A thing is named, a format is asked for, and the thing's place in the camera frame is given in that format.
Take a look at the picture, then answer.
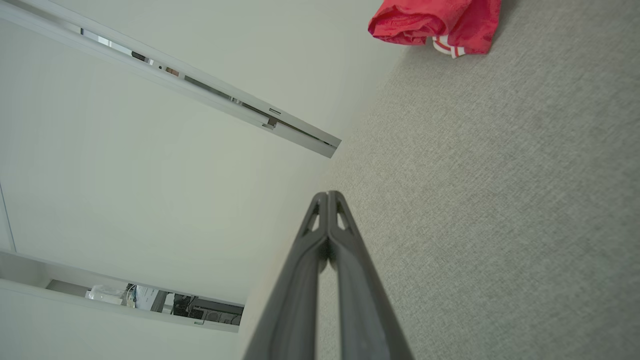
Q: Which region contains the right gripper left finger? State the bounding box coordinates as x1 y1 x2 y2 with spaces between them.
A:
243 191 331 360

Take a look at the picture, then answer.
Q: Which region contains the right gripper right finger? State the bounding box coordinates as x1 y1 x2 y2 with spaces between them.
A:
329 190 415 360

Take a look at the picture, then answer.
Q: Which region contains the black lab equipment clutter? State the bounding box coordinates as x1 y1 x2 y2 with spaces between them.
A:
85 282 245 327

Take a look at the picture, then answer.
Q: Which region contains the grey partition post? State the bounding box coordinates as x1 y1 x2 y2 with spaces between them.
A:
0 0 342 159

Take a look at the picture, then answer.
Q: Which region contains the grey partition opening frame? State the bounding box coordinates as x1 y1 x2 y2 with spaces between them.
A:
0 249 247 334

